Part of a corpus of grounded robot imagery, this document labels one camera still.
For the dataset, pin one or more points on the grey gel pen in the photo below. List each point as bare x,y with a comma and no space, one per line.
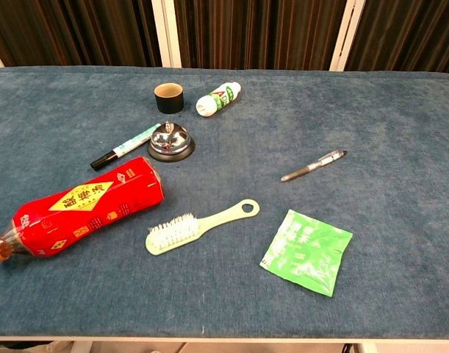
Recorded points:
312,166

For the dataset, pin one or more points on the chrome call bell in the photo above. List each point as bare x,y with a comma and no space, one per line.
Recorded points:
171,141

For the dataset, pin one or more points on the pale green scrub brush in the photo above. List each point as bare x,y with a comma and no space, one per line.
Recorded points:
183,231

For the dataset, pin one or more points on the small white green bottle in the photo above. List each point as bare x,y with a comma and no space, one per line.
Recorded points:
217,98

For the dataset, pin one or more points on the black cup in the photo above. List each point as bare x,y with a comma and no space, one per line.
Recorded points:
169,99

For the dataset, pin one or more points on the black capped white marker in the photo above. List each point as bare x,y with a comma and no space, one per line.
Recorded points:
126,146

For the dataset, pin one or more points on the green tea sachet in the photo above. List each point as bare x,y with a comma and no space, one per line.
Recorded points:
305,253

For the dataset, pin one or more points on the red labelled drink bottle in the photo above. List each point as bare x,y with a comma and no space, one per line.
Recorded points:
81,209

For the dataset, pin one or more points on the blue table cloth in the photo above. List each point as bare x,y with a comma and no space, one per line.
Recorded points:
374,228

